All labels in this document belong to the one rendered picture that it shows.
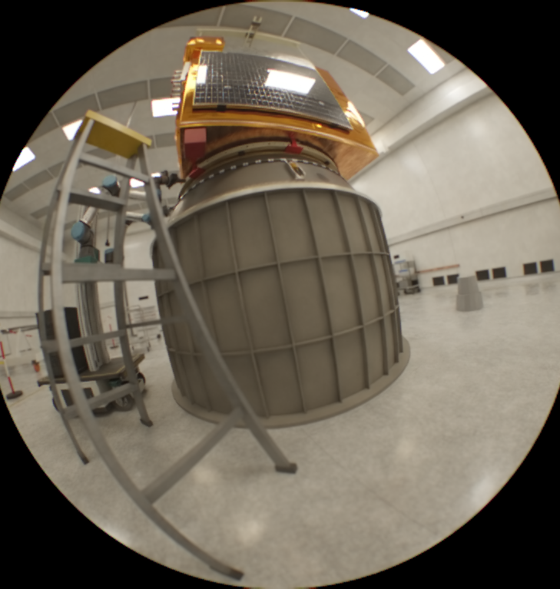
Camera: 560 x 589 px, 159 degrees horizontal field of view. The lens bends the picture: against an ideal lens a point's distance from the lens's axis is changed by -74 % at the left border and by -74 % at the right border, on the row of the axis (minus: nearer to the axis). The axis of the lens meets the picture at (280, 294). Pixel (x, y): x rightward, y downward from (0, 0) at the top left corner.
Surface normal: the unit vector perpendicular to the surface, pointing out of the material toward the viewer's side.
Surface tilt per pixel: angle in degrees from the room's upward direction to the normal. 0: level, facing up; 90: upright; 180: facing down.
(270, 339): 90
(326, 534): 0
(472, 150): 90
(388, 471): 0
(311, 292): 90
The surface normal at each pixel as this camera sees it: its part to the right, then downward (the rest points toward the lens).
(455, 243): -0.91, 0.17
